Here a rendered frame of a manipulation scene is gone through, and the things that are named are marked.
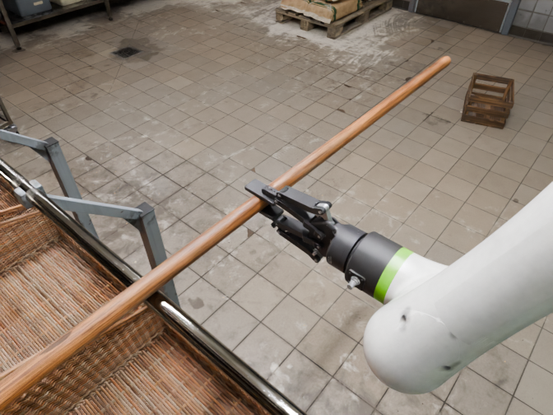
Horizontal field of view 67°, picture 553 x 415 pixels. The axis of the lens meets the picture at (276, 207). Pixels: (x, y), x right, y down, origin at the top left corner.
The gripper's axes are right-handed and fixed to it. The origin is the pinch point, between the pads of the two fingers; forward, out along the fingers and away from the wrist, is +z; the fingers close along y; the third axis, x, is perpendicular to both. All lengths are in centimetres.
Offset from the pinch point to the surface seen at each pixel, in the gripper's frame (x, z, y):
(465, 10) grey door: 454, 117, 105
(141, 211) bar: -4.8, 38.8, 23.6
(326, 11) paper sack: 327, 211, 94
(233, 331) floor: 21, 41, 119
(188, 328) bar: -26.0, -8.9, 1.6
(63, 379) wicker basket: -41, 29, 47
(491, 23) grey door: 455, 86, 111
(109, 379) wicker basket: -32, 29, 60
